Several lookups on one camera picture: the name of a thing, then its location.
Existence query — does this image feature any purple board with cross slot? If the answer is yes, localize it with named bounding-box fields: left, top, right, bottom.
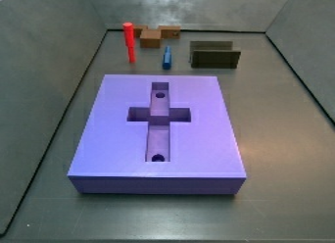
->
left=68, top=74, right=245, bottom=194

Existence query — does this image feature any blue peg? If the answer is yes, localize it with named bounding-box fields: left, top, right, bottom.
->
left=163, top=46, right=171, bottom=70

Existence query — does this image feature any dark olive slotted block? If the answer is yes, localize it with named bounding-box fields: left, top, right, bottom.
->
left=189, top=41, right=240, bottom=69

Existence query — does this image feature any brown T-shaped block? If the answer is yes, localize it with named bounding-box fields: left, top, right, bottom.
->
left=133, top=24, right=180, bottom=48

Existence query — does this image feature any red cylindrical peg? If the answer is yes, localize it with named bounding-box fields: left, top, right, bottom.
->
left=123, top=22, right=136, bottom=63

